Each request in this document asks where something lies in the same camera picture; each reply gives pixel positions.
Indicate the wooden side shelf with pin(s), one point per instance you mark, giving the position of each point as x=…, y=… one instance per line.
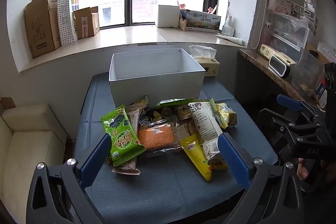
x=261, y=63

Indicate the orange clear snack pack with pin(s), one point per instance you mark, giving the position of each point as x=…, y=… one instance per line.
x=157, y=136

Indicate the person's right hand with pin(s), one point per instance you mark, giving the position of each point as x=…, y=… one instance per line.
x=302, y=172

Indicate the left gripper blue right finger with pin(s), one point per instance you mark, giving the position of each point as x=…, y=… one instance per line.
x=237, y=158

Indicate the small wicker basket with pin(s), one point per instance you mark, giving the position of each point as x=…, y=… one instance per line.
x=182, y=23

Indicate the green seaweed snack bag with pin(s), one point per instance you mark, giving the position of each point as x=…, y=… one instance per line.
x=125, y=143

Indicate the brown edged white snack pack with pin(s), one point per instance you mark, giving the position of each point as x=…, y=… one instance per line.
x=185, y=130

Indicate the white dotted paper bag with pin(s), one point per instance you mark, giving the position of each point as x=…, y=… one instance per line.
x=66, y=22

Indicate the white plastic bottle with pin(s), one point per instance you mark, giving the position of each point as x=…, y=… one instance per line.
x=227, y=28

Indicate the beige tissue pack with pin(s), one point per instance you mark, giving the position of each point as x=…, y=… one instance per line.
x=206, y=57

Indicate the white digital clock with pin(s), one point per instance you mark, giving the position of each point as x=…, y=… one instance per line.
x=279, y=67

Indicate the small open cardboard box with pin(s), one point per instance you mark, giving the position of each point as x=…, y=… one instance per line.
x=87, y=22

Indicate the white box on sill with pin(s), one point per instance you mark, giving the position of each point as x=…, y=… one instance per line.
x=167, y=16

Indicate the yellow small snack pack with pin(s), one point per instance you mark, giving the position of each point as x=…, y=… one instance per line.
x=225, y=116

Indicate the landscape printed long box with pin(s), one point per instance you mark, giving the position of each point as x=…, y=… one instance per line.
x=201, y=21

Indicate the large brown cardboard box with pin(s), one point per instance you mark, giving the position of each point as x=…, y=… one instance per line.
x=41, y=23

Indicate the clear plastic drawer unit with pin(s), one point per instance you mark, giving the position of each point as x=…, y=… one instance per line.
x=298, y=27

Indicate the cream leather sofa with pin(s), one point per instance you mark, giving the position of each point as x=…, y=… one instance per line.
x=29, y=135

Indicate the black yellow chips bag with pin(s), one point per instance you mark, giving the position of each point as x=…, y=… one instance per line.
x=149, y=117

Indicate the yellow snack bag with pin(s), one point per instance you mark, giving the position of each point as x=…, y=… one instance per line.
x=194, y=151

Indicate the white storage box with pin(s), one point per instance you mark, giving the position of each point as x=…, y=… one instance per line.
x=158, y=74

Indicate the white tall snack bag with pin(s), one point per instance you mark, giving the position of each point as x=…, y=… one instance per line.
x=208, y=129

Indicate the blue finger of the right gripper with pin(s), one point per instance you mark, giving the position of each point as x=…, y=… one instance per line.
x=290, y=103

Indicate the white tube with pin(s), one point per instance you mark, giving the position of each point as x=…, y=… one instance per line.
x=235, y=40

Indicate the green pea snack bag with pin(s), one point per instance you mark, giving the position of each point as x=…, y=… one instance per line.
x=173, y=102

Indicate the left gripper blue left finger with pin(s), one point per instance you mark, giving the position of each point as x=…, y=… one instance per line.
x=92, y=159

